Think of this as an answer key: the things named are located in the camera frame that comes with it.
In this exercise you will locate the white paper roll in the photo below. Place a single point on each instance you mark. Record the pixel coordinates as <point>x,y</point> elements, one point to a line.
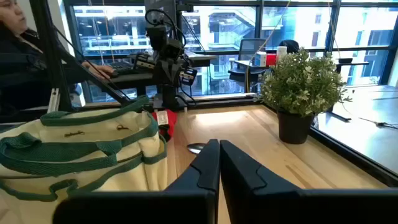
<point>281,53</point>

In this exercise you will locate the green plant in black pot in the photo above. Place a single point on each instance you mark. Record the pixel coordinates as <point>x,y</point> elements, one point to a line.
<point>293,129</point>

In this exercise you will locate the red and black garden glove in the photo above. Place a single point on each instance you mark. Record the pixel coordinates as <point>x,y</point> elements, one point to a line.
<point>170,119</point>

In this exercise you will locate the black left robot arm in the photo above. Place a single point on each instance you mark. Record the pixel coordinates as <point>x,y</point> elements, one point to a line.
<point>169,96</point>

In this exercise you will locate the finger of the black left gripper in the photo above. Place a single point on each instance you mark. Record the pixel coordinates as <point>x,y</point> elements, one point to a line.
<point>165,73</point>
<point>176,73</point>

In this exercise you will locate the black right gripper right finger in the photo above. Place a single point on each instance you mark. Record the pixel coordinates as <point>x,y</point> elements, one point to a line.
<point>264,202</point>

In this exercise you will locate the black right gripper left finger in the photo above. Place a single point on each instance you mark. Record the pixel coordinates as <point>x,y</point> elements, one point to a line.
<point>192,205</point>

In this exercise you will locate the white frame bracket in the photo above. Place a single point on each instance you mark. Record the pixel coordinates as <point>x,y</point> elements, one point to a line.
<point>53,101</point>

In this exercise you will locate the blue and white canister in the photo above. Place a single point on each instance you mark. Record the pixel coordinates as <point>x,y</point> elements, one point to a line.
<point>260,59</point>

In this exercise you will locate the cream green-trimmed gardening bag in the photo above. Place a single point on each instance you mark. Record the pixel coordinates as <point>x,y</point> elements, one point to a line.
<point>136,177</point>

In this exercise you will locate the black keyboard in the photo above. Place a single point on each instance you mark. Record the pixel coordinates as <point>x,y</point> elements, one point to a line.
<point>121,67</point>

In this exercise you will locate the dark office chair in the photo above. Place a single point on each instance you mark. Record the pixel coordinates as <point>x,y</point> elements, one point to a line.
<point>253,46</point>

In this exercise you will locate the person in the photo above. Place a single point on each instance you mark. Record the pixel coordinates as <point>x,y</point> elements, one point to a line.
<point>18,77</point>

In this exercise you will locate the red canister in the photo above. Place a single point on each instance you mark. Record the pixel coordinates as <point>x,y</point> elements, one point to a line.
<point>271,60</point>

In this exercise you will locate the black aluminium table frame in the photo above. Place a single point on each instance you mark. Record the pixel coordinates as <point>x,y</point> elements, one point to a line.
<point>53,62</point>

